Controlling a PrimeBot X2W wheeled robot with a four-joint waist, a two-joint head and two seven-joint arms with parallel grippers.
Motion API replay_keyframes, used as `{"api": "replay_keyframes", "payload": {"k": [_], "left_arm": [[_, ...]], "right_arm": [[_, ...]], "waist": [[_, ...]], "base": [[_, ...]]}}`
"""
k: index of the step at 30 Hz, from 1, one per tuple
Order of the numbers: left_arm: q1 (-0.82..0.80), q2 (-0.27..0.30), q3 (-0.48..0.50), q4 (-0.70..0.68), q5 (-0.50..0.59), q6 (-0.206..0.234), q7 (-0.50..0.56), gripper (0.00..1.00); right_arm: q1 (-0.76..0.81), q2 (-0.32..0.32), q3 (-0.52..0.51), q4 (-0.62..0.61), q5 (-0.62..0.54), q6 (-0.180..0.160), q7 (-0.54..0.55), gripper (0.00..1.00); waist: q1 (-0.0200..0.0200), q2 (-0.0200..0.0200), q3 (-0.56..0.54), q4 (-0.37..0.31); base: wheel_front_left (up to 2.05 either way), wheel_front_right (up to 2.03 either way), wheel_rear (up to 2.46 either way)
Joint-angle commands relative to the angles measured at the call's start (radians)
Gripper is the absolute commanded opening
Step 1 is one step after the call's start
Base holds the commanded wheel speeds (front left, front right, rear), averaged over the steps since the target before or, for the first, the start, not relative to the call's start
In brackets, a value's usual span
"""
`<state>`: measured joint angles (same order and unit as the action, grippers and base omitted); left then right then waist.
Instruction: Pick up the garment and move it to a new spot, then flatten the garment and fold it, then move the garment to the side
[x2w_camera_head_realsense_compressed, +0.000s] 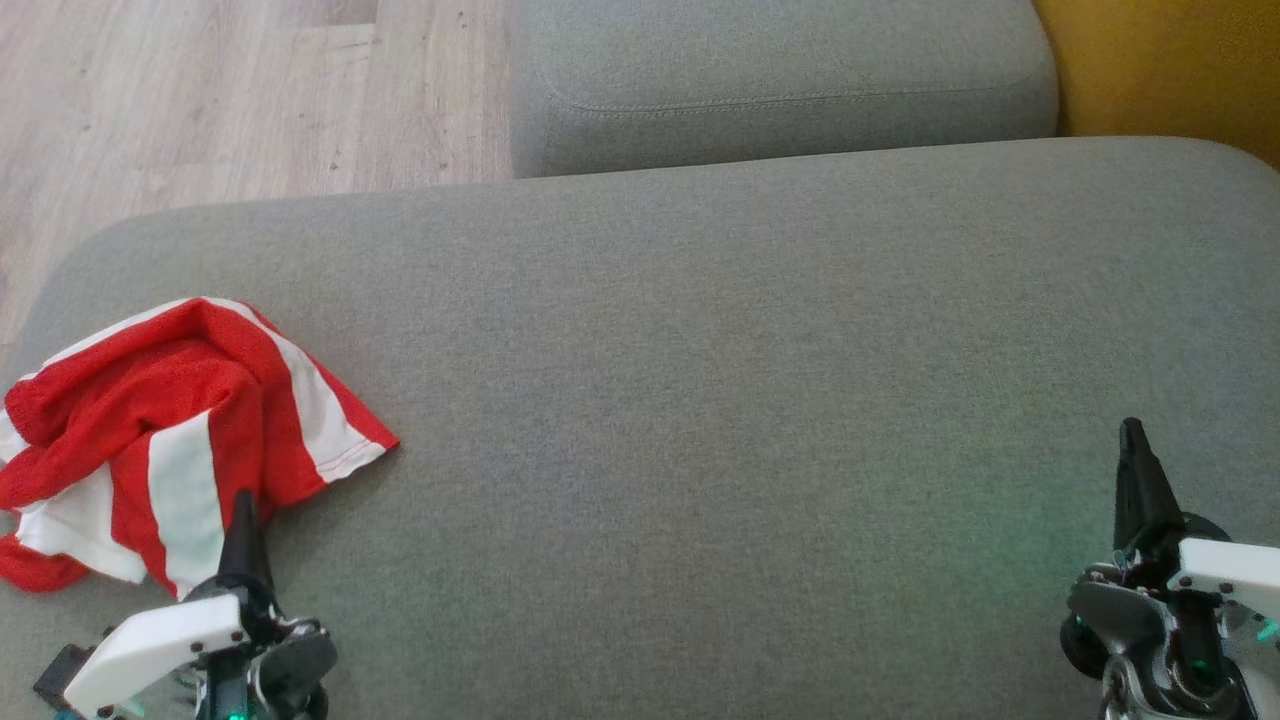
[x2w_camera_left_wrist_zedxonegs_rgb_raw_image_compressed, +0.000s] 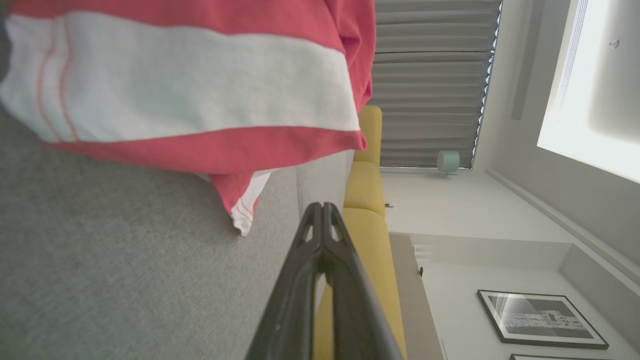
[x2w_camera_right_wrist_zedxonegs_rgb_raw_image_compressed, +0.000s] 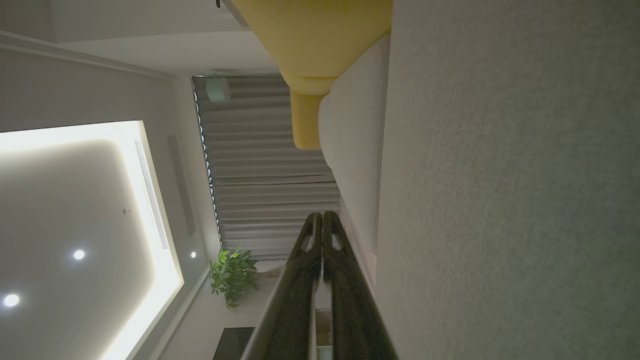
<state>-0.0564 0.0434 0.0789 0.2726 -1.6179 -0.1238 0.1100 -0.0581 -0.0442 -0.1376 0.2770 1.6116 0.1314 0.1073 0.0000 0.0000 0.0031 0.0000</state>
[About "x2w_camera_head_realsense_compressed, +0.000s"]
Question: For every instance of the large grey sofa chaise cushion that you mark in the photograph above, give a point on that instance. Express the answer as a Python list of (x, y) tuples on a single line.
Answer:
[(700, 400)]

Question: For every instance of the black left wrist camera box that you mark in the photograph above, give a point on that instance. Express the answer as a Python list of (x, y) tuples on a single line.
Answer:
[(62, 675)]

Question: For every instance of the yellow sofa back cushion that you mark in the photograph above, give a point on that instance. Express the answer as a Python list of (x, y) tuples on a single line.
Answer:
[(1170, 60)]

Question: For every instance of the grey sofa seat cushion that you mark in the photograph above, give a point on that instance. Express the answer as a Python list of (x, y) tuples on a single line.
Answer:
[(780, 70)]

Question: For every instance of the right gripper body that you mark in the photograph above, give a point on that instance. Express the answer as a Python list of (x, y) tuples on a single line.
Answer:
[(1230, 575)]

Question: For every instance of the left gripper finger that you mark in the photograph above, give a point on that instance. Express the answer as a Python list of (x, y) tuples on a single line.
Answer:
[(245, 550)]

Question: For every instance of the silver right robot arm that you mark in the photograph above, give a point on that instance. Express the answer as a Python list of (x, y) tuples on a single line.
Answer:
[(1135, 695)]

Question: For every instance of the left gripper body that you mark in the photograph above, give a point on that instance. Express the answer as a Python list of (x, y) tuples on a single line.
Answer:
[(160, 650)]

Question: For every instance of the red white striped shorts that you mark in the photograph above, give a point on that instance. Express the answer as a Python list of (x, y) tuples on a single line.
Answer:
[(150, 380)]

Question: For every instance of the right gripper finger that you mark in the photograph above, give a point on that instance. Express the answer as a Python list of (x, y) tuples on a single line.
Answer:
[(1145, 500)]

